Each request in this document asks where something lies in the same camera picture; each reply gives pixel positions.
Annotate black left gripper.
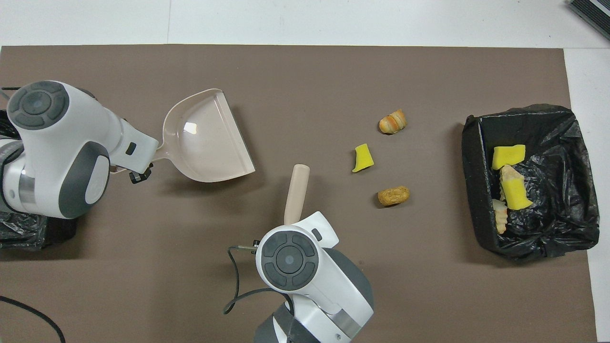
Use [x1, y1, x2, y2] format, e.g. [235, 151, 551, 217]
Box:
[129, 163, 154, 185]

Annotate beige plastic dustpan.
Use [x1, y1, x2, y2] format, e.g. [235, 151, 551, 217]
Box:
[152, 88, 256, 183]

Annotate beige hand brush black bristles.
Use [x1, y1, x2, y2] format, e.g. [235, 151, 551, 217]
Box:
[284, 164, 311, 225]

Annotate small yellow sponge piece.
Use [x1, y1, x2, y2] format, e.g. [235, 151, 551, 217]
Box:
[352, 143, 375, 173]

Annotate brown bread roll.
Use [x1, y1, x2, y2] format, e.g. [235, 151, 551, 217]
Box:
[377, 186, 410, 207]

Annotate striped croissant bread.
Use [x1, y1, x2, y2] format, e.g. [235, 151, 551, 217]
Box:
[379, 109, 407, 135]

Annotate pale beige sponge chunk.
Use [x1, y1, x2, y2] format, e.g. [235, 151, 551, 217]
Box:
[492, 199, 508, 235]

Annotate curved yellow sponge piece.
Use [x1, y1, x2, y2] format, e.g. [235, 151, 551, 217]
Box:
[492, 144, 527, 171]

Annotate thick beige sponge chunk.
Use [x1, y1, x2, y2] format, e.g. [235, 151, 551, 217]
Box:
[499, 164, 525, 184]

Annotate yellow green scouring sponge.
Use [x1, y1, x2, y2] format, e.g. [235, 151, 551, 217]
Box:
[503, 179, 534, 211]

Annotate black bag lined bin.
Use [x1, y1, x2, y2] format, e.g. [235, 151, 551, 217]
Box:
[0, 110, 79, 252]
[461, 103, 601, 262]

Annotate brown paper table mat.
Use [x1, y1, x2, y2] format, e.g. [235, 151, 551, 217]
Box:
[0, 44, 597, 343]

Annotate dark ribbed panel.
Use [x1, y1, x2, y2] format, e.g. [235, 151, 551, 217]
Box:
[566, 0, 610, 41]

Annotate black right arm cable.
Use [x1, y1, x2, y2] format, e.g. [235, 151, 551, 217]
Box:
[223, 245, 294, 315]

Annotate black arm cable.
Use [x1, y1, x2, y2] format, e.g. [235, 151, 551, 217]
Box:
[0, 295, 66, 343]
[223, 245, 294, 315]

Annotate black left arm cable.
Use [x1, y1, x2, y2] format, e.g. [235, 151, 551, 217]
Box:
[0, 295, 66, 343]

